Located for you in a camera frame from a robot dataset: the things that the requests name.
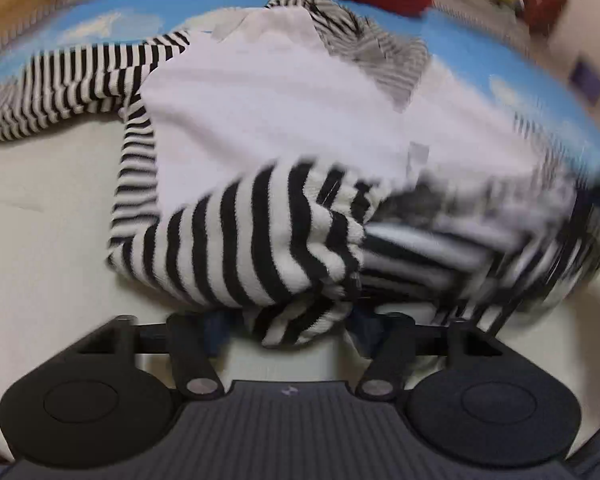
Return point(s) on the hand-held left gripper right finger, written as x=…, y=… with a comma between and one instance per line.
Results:
x=397, y=342

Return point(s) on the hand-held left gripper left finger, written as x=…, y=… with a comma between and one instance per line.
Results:
x=182, y=342

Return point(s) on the black white striped small garment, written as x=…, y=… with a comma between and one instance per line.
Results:
x=280, y=125

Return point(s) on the purple box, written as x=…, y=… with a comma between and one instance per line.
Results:
x=587, y=80

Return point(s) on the blue white patterned mat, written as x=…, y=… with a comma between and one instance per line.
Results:
x=45, y=30

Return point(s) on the dark red bag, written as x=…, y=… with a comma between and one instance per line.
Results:
x=542, y=2

